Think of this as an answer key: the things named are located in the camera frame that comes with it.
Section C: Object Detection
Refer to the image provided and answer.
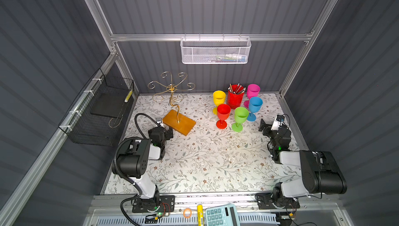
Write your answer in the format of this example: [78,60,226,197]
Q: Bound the gold rack with wooden base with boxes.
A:
[148,71,196,136]

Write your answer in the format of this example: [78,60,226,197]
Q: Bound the blue wine glass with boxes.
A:
[247,97,263,122]

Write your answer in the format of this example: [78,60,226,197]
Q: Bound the green wine glass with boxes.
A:
[232,107,249,132]

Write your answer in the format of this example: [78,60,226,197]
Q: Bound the pink wine glass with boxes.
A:
[244,84,260,108]

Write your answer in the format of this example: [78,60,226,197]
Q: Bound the red-orange wine glass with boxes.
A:
[216,104,231,129]

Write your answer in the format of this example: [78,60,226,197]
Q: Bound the yellow wine glass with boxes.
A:
[213,90,226,115]

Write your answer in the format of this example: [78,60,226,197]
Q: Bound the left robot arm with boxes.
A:
[111,113,173,212]

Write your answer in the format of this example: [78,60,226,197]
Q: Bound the yellow marker in basket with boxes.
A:
[124,90,133,103]

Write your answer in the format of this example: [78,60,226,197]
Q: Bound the red pen cup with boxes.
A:
[227,84,245,110]

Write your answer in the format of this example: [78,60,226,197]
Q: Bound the orange rubber band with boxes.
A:
[183,208,192,219]

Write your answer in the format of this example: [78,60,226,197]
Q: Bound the yellow glue stick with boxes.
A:
[197,204,204,226]

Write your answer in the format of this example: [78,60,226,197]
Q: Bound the calculator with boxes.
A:
[204,204,241,226]

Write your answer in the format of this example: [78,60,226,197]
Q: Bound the black wire basket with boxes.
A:
[59,71,135,147]

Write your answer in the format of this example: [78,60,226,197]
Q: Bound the white wire mesh basket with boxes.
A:
[180,36,251,64]

